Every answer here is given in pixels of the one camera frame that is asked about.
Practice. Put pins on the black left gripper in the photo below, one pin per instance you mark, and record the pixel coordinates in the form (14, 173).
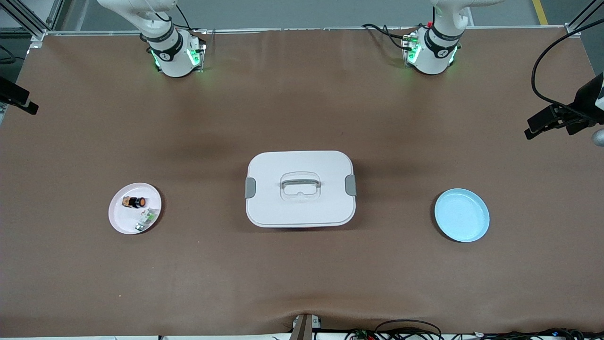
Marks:
(584, 101)

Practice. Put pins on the orange push button switch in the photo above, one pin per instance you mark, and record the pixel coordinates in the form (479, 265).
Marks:
(134, 202)

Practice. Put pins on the white lidded storage box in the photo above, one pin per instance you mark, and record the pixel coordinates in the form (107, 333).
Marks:
(302, 208)

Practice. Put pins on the light blue round plate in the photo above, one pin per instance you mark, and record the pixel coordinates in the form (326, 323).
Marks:
(460, 215)

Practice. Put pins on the pink round plate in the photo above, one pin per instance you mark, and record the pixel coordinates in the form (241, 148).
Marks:
(122, 222)

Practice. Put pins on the brown table cover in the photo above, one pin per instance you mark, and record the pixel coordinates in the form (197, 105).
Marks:
(302, 283)

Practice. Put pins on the green and white switch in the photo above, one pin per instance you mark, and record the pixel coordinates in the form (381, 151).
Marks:
(148, 217)

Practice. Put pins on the front camera mount post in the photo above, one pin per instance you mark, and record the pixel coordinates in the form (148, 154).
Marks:
(306, 328)

